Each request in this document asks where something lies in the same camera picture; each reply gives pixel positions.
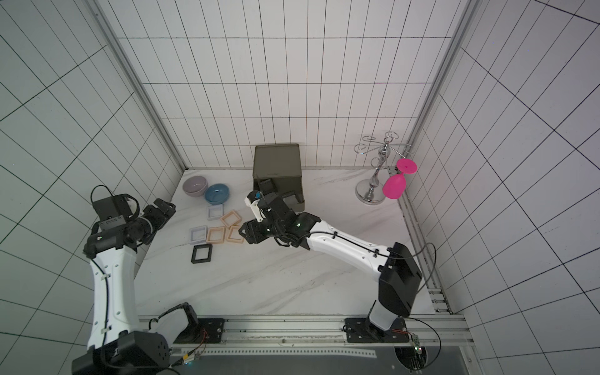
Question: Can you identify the three-drawer storage cabinet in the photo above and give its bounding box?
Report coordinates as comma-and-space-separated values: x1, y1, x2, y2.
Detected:
252, 143, 305, 213

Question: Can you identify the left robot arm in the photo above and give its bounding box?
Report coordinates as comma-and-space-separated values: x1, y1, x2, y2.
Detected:
71, 194, 198, 374

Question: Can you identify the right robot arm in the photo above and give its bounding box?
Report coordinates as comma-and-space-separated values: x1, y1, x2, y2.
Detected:
238, 190, 423, 334

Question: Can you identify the orange brooch box right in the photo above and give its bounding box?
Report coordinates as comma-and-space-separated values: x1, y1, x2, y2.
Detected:
225, 225, 245, 244

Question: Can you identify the orange brooch box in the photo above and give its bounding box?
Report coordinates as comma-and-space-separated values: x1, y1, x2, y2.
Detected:
206, 227, 227, 244
220, 210, 242, 228
225, 225, 245, 244

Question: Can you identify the orange brooch box upper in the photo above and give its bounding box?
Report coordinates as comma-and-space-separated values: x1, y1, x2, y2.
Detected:
220, 210, 242, 228

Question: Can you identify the orange brooch box left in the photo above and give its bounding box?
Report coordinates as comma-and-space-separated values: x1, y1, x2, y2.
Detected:
206, 227, 227, 244

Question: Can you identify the lilac brooch box lower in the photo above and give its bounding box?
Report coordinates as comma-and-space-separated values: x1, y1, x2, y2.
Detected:
189, 226, 208, 245

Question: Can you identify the lilac brooch box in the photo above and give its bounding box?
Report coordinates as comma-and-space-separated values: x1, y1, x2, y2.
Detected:
189, 226, 208, 245
207, 204, 224, 221

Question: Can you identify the lilac brooch box upper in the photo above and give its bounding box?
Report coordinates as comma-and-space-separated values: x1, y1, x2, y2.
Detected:
207, 204, 224, 221

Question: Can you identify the purple bowl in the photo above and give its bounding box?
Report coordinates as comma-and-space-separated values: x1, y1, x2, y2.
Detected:
182, 176, 209, 197

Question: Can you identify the blue bowl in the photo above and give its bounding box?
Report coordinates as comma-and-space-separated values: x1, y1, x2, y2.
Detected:
204, 184, 230, 206

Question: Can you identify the silver glass rack stand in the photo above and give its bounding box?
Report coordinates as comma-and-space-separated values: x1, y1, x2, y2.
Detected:
354, 131, 410, 206

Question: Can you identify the pink plastic wine glass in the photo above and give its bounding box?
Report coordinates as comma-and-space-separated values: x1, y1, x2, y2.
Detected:
382, 158, 418, 199

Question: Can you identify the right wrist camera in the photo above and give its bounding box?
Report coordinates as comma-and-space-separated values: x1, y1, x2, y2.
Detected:
245, 190, 264, 223

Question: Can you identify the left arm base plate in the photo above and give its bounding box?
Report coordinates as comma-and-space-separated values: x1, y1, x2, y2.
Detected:
186, 318, 226, 345

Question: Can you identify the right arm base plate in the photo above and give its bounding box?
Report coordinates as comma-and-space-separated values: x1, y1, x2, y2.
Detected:
342, 317, 411, 344

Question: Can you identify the aluminium mounting rail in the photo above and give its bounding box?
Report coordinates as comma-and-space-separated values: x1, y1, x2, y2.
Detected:
135, 313, 474, 359

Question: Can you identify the electronics board with cables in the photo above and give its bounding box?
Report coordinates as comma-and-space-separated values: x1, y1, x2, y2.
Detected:
169, 328, 208, 369

